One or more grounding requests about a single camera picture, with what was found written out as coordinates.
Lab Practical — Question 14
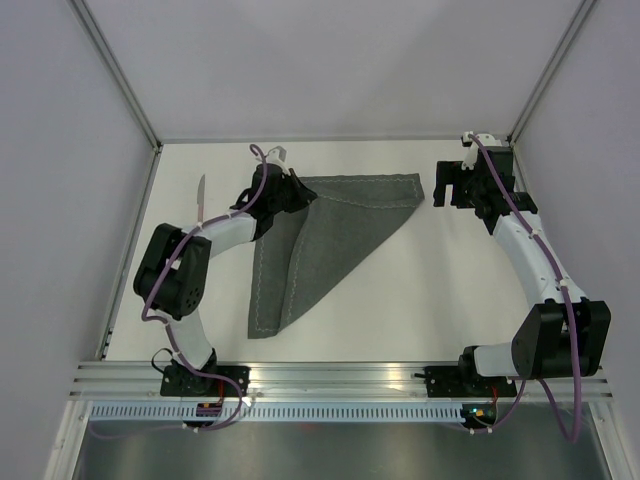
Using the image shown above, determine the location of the grey cloth napkin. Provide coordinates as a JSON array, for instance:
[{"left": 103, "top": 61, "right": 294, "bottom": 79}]
[{"left": 247, "top": 173, "right": 425, "bottom": 340}]

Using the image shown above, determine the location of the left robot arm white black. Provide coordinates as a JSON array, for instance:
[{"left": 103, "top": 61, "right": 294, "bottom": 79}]
[{"left": 133, "top": 163, "right": 317, "bottom": 396}]

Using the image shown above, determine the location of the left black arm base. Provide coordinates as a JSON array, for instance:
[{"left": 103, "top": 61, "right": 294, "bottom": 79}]
[{"left": 160, "top": 364, "right": 250, "bottom": 398}]

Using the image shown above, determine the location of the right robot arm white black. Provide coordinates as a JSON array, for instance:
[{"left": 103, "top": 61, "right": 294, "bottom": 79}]
[{"left": 433, "top": 146, "right": 611, "bottom": 395}]

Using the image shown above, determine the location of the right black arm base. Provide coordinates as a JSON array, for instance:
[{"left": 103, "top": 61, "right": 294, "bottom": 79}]
[{"left": 413, "top": 366, "right": 517, "bottom": 399}]

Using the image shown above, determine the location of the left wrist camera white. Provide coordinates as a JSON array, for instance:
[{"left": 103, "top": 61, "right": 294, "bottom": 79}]
[{"left": 266, "top": 146, "right": 287, "bottom": 171}]

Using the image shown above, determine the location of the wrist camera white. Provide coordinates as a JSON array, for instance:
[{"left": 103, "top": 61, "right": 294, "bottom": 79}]
[
  {"left": 461, "top": 131, "right": 502, "bottom": 170},
  {"left": 266, "top": 146, "right": 287, "bottom": 171}
]

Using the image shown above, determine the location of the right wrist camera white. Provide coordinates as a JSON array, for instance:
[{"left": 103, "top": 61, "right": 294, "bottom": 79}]
[{"left": 461, "top": 131, "right": 502, "bottom": 170}]

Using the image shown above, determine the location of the right aluminium frame post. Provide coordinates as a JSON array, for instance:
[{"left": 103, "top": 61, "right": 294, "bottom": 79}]
[{"left": 506, "top": 0, "right": 599, "bottom": 145}]

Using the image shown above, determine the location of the aluminium frame post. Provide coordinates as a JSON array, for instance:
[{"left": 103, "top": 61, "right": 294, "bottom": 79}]
[
  {"left": 67, "top": 0, "right": 162, "bottom": 152},
  {"left": 506, "top": 0, "right": 599, "bottom": 145}
]

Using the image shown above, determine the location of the aluminium front rail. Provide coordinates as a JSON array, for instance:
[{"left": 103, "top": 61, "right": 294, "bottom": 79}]
[{"left": 69, "top": 362, "right": 614, "bottom": 401}]

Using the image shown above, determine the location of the left aluminium frame post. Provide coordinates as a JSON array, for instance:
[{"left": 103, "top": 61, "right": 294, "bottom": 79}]
[{"left": 67, "top": 0, "right": 162, "bottom": 152}]

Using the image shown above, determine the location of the white slotted cable duct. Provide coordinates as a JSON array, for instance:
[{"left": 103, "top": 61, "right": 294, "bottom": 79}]
[{"left": 90, "top": 401, "right": 464, "bottom": 423}]

